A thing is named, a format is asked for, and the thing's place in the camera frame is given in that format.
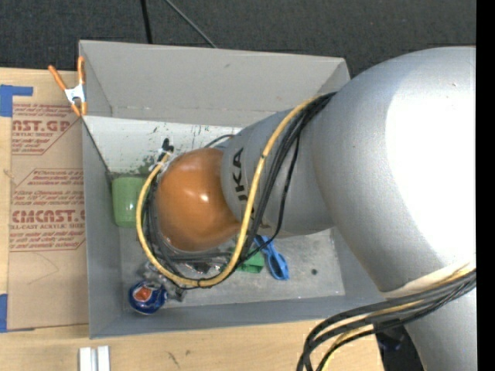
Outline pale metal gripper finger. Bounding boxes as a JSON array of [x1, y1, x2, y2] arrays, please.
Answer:
[[162, 282, 188, 303], [135, 261, 162, 284]]

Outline blue and orange ball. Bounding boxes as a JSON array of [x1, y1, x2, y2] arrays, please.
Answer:
[[128, 280, 169, 316]]

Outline green cup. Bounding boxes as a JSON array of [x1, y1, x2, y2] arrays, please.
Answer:
[[111, 175, 147, 228]]

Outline blue sunglasses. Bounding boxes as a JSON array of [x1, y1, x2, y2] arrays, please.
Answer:
[[253, 235, 290, 281]]

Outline brown cardboard board red print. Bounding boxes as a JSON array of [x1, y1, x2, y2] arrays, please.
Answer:
[[0, 66, 90, 332]]

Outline grey metal bin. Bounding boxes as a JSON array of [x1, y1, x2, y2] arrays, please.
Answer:
[[78, 39, 388, 340]]

